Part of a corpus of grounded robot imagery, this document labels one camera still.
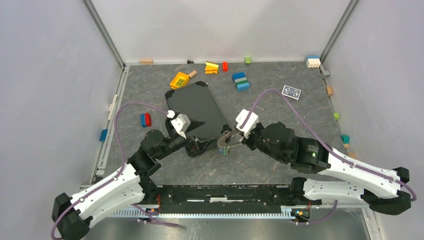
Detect blue green stacked bricks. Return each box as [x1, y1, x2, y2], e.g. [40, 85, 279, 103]
[232, 72, 250, 92]

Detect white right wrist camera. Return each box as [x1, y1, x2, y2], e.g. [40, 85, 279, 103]
[235, 109, 259, 139]

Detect wooden peg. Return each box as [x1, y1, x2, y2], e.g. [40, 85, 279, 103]
[188, 70, 198, 78]

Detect teal block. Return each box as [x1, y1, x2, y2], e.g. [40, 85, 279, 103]
[340, 134, 350, 144]

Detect yellow orange wedge blocks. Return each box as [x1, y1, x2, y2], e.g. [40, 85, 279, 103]
[204, 61, 219, 74]

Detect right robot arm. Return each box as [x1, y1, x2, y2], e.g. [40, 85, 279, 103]
[217, 122, 412, 216]

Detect dark grey hard case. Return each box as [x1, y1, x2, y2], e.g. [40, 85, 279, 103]
[164, 81, 231, 151]

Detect white cable duct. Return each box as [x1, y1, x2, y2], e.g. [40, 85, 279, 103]
[109, 206, 295, 220]

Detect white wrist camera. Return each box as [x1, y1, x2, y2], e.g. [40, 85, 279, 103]
[235, 109, 259, 139]
[166, 110, 191, 139]

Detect lime green block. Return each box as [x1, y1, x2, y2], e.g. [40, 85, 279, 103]
[333, 112, 340, 121]

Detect tan block at right wall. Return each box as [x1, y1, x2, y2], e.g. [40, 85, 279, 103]
[348, 152, 357, 159]

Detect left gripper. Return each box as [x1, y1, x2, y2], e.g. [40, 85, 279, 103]
[156, 117, 217, 160]

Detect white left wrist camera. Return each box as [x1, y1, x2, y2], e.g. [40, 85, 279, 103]
[166, 110, 191, 139]

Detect white blue brick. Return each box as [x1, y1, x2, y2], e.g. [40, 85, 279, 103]
[305, 55, 321, 68]

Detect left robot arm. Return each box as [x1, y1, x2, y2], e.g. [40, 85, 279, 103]
[51, 115, 205, 240]

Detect yellow toy window block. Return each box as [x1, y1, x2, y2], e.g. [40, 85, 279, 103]
[169, 72, 190, 89]

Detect grey brick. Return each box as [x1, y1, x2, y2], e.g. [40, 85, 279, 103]
[319, 69, 331, 79]

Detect metal disc keyring with rings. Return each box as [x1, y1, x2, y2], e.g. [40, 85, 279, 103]
[216, 129, 244, 153]

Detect red blue brick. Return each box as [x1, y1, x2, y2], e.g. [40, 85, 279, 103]
[140, 112, 152, 128]

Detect red small block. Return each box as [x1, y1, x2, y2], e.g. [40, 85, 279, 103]
[222, 61, 229, 72]

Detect tan wooden block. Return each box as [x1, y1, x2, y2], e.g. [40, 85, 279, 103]
[139, 59, 154, 65]

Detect blue block at left wall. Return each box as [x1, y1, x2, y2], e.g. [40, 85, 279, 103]
[99, 129, 108, 143]

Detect orange wooden block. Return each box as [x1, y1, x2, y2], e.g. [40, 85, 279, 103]
[326, 86, 334, 97]

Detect blue playing card box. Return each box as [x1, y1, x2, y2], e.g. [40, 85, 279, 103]
[281, 85, 302, 101]

